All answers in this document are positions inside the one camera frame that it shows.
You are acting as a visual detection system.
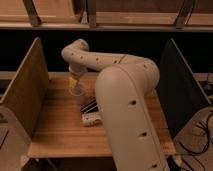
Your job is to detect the black striped box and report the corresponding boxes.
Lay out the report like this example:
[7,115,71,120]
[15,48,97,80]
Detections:
[80,101,98,113]

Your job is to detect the metal shelf bracket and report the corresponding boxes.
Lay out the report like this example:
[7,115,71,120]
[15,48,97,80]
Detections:
[22,0,41,27]
[174,0,195,29]
[86,0,96,28]

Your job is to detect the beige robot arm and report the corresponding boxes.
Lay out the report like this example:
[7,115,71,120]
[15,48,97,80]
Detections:
[62,39,170,171]

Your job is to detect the left wooden divider panel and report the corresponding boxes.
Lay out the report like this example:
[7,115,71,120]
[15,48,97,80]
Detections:
[0,38,49,142]

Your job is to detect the right dark divider panel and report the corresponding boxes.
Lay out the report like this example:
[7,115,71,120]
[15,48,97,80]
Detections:
[156,39,210,138]

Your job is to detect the right metal shelf bracket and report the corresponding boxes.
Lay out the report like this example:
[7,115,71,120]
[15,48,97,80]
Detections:
[174,0,195,29]

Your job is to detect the clear plastic cup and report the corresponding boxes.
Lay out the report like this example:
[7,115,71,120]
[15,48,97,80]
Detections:
[70,84,86,97]

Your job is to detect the white rectangular box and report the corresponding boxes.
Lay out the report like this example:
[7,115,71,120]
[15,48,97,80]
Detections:
[82,112,101,127]

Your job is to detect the middle metal shelf bracket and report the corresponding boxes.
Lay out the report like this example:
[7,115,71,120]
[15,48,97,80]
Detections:
[86,0,96,28]

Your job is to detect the left metal shelf bracket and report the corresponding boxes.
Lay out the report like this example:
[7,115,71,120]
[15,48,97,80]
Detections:
[22,0,41,27]

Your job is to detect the black floor cables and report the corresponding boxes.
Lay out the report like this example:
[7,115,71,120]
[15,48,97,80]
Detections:
[177,109,213,157]

